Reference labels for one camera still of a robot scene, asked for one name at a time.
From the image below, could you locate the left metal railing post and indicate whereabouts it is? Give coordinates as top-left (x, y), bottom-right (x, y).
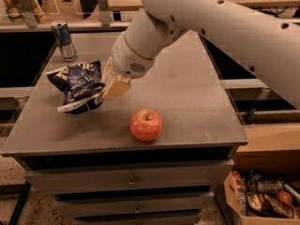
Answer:
top-left (18, 0), bottom-right (38, 28)

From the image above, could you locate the blue silver energy drink can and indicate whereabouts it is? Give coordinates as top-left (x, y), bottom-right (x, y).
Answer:
top-left (51, 20), bottom-right (77, 62)

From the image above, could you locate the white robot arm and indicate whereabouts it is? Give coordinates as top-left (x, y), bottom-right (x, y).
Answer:
top-left (101, 0), bottom-right (300, 109)

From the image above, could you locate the red apple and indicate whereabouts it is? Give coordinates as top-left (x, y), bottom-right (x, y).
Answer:
top-left (129, 109), bottom-right (162, 143)

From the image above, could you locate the blue chip bag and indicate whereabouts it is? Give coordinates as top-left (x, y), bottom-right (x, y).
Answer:
top-left (46, 60), bottom-right (105, 114)

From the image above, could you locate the metal railing post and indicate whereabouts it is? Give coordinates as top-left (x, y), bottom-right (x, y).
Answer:
top-left (18, 0), bottom-right (38, 28)
top-left (97, 0), bottom-right (111, 26)

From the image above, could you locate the cardboard box of snacks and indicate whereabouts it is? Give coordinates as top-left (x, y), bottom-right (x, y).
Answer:
top-left (224, 169), bottom-right (300, 225)

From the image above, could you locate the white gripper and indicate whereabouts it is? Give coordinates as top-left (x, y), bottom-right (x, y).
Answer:
top-left (100, 35), bottom-right (154, 100)

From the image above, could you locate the middle metal railing post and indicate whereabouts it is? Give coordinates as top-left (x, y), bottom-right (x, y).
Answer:
top-left (97, 0), bottom-right (111, 26)

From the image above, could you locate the drawer metal knob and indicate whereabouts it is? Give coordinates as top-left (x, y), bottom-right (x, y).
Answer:
top-left (134, 205), bottom-right (142, 213)
top-left (127, 176), bottom-right (137, 188)

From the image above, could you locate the grey drawer cabinet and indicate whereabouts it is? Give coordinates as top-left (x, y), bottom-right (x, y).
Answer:
top-left (2, 32), bottom-right (247, 225)

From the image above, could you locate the top drawer metal knob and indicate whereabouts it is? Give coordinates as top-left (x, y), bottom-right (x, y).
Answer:
top-left (127, 176), bottom-right (137, 188)

